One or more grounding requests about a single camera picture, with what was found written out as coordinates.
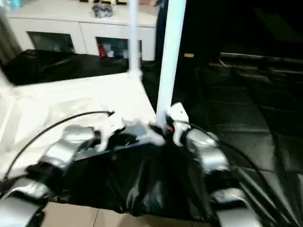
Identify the white plastic table top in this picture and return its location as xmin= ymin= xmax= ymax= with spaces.
xmin=0 ymin=70 xmax=167 ymax=181

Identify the black flat board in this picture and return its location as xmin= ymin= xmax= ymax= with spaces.
xmin=219 ymin=52 xmax=303 ymax=61

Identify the dark glittery ornament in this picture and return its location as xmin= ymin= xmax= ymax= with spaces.
xmin=91 ymin=3 xmax=114 ymax=19

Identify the white sideboard cabinet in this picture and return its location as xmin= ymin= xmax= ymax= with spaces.
xmin=6 ymin=0 xmax=160 ymax=61

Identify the grey curtain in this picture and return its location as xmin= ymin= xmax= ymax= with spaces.
xmin=0 ymin=9 xmax=22 ymax=65

